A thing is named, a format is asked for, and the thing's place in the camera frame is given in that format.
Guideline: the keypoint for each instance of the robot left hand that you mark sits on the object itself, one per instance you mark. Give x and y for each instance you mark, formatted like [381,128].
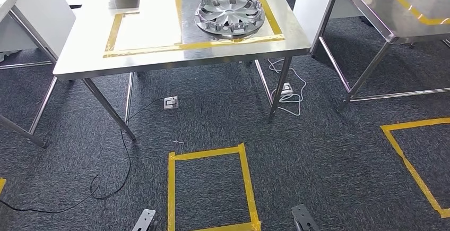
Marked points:
[154,227]

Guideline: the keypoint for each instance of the silver wheel hubcap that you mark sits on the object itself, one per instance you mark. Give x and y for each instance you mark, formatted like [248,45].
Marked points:
[228,13]

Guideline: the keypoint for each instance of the steel workbench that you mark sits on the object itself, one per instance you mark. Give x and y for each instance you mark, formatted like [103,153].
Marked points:
[7,2]
[88,53]

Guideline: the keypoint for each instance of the yellow floor tape square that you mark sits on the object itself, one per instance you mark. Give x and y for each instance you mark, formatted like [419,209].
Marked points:
[171,187]
[412,169]

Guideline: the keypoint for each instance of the white thread scrap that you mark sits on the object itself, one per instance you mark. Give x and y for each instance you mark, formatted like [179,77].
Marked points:
[179,142]

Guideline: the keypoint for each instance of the white floor socket box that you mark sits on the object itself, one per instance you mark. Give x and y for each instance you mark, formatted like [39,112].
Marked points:
[286,88]
[171,102]

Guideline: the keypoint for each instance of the white panel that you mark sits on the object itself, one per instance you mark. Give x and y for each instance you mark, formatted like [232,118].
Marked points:
[309,0]
[38,14]

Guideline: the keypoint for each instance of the steel tube frame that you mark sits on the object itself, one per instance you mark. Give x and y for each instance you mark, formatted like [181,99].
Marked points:
[386,4]

